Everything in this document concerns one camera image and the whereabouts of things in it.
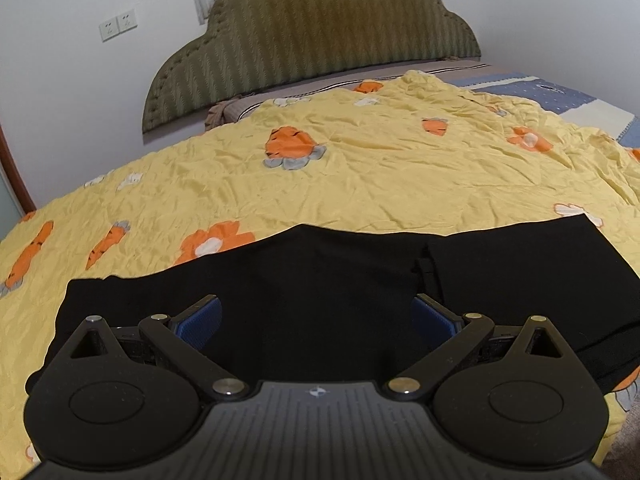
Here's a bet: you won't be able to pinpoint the black pants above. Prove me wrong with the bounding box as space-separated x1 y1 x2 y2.
52 215 640 396

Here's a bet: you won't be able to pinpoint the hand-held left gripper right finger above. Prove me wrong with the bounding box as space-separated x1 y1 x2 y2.
386 294 564 403

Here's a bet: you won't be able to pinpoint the frosted glass door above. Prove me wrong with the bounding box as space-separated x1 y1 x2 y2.
0 160 27 233

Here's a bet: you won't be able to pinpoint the brown knotted cloth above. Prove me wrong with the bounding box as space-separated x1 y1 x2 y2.
204 101 232 133

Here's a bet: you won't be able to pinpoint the olive padded headboard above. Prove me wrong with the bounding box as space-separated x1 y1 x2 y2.
142 0 482 134

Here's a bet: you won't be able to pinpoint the yellow carrot print blanket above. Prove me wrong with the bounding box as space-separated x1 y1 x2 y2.
0 70 640 466

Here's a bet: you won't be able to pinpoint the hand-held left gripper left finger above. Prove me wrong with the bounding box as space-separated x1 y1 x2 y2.
70 294 249 402

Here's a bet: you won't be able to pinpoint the brown wooden door frame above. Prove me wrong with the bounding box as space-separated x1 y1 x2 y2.
0 124 37 212

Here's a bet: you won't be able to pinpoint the blue patchwork sheet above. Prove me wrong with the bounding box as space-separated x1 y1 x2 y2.
447 71 640 147

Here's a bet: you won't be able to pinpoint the grey striped bed sheet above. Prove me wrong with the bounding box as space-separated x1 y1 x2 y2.
205 59 493 126

